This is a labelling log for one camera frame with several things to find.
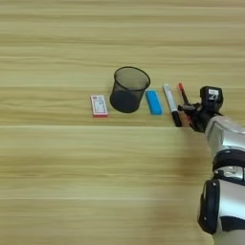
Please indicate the grey marker black cap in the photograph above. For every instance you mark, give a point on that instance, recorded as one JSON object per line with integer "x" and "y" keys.
{"x": 170, "y": 99}

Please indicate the black pen red cap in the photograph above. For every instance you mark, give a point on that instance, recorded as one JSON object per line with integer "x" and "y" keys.
{"x": 182, "y": 92}

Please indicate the red and white card box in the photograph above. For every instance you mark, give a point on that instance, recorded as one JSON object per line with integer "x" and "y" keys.
{"x": 99, "y": 105}

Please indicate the blue eraser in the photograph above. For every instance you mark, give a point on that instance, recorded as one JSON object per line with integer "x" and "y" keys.
{"x": 153, "y": 102}

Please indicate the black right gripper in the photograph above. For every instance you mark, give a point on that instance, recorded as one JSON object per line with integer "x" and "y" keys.
{"x": 204, "y": 118}

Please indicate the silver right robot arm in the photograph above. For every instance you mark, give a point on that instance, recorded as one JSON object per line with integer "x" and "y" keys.
{"x": 226, "y": 143}

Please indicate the black mesh pen cup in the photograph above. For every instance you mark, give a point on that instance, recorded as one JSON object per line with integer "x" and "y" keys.
{"x": 129, "y": 83}

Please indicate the small black box white label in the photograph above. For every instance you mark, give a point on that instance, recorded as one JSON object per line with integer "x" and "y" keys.
{"x": 211, "y": 95}

